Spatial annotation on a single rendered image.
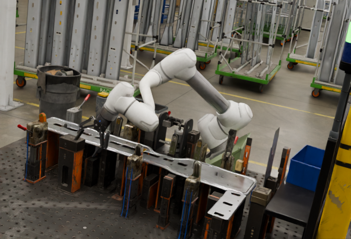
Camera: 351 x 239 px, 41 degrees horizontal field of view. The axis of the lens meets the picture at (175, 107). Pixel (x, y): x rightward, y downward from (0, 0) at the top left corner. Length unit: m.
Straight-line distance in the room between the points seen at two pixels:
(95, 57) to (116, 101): 4.66
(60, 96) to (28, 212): 2.87
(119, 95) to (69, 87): 2.98
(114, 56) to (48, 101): 1.80
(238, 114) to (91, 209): 1.14
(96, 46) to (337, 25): 4.57
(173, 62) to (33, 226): 1.19
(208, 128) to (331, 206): 1.52
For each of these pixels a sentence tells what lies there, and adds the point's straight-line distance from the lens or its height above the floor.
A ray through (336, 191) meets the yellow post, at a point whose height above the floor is 1.33.
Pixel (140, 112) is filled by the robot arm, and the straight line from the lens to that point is 2.34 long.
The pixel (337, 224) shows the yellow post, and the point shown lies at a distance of 1.87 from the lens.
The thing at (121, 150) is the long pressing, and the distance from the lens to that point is 2.66.
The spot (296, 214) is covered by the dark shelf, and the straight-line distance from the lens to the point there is 2.25.
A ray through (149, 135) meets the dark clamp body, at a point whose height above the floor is 1.04.
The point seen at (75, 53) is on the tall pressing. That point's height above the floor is 0.59.
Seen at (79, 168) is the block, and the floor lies 0.85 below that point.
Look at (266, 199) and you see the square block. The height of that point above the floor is 1.04.
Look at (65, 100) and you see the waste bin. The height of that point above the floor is 0.43.
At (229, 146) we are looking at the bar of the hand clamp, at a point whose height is 1.12.
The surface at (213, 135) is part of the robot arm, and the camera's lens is 3.19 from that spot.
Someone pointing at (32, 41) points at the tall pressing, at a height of 0.70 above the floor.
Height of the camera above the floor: 2.03
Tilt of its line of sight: 17 degrees down
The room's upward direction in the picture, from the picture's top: 8 degrees clockwise
